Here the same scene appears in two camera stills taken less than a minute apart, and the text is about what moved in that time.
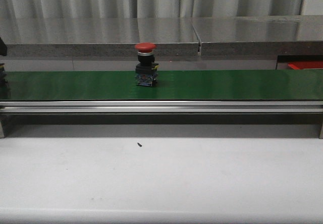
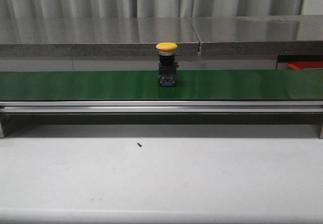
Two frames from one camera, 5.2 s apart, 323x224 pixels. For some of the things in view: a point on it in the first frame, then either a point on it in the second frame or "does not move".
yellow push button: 3,79 to 167,66
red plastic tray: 300,65 does not move
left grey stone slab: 99,37 does not move
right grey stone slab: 260,35 does not move
